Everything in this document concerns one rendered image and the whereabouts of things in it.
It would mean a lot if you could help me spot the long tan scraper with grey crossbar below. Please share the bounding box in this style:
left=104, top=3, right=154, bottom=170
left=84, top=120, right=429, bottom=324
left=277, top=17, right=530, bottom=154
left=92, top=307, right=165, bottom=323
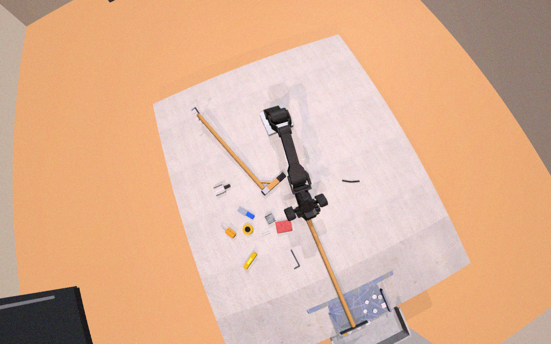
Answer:
left=191, top=106, right=286, bottom=196

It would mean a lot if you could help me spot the red rectangular block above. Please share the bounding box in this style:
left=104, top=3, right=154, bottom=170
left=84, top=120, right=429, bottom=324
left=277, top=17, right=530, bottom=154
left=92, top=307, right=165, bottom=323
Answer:
left=275, top=220, right=292, bottom=234

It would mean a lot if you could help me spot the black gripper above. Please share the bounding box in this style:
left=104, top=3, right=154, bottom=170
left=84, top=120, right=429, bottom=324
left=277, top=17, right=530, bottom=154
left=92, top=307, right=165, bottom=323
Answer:
left=284, top=194, right=328, bottom=221

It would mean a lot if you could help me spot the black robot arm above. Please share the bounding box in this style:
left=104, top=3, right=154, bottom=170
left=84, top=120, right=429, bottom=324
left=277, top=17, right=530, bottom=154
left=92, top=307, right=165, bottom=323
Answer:
left=263, top=106, right=321, bottom=220

